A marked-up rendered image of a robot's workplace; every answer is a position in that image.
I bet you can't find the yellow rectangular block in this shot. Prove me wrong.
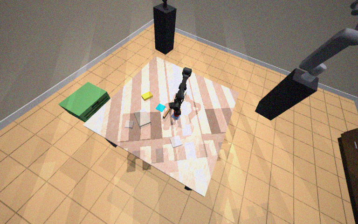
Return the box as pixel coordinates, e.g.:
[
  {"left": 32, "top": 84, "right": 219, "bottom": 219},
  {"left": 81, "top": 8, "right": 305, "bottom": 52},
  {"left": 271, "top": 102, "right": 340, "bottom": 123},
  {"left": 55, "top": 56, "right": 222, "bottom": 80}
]
[{"left": 141, "top": 91, "right": 153, "bottom": 101}]

